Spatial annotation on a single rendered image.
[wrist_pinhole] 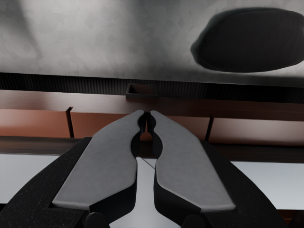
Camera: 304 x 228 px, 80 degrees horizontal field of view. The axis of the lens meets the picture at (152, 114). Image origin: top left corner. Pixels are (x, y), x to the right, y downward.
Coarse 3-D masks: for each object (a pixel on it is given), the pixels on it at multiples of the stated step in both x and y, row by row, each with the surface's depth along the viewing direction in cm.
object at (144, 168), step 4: (140, 160) 22; (140, 164) 23; (144, 164) 23; (148, 164) 23; (140, 168) 23; (144, 168) 23; (148, 168) 23; (152, 168) 23; (140, 172) 23; (144, 172) 23; (148, 172) 23; (152, 172) 23
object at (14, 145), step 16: (0, 144) 23; (16, 144) 23; (32, 144) 23; (48, 144) 23; (64, 144) 24; (144, 144) 25; (224, 144) 26; (240, 144) 26; (240, 160) 23; (256, 160) 23; (272, 160) 23; (288, 160) 23
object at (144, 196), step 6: (138, 180) 24; (144, 180) 24; (150, 180) 24; (138, 186) 24; (144, 186) 24; (150, 186) 25; (138, 192) 25; (144, 192) 25; (150, 192) 25; (138, 198) 26; (144, 198) 26; (150, 198) 26; (138, 204) 26; (144, 204) 26; (150, 204) 26
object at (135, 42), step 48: (0, 0) 29; (48, 0) 29; (96, 0) 30; (144, 0) 30; (192, 0) 30; (240, 0) 30; (288, 0) 30; (0, 48) 33; (48, 48) 33; (96, 48) 33; (144, 48) 33; (192, 48) 33
